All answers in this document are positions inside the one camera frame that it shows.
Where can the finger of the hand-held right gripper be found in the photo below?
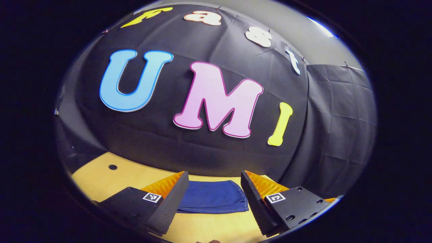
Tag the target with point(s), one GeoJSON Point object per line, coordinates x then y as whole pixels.
{"type": "Point", "coordinates": [330, 199]}

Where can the blue denim jeans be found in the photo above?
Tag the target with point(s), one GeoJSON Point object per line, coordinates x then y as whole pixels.
{"type": "Point", "coordinates": [212, 197]}

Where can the black table grommet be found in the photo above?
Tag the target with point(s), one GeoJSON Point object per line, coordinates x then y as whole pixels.
{"type": "Point", "coordinates": [112, 167]}

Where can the black backdrop cloth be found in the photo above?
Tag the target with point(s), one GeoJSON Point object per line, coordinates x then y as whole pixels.
{"type": "Point", "coordinates": [168, 141]}

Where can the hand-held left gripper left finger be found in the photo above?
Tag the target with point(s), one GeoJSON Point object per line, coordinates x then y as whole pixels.
{"type": "Point", "coordinates": [170, 206]}

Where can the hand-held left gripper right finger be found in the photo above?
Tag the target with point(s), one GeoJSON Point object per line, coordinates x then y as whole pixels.
{"type": "Point", "coordinates": [258, 206]}

